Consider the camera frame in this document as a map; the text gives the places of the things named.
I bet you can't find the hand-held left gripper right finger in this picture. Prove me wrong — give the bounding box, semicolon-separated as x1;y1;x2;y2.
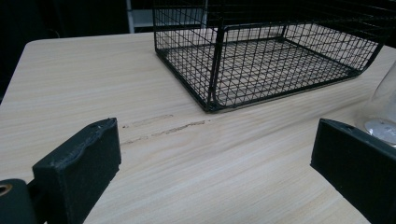
310;118;396;224

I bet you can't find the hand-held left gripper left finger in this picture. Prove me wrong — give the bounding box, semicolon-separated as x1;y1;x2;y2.
32;117;122;224

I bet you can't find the clear glass flask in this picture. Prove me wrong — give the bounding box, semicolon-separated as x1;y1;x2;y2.
356;60;396;147

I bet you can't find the black wire mesh basket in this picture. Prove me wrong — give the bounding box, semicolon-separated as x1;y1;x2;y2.
152;0;396;114

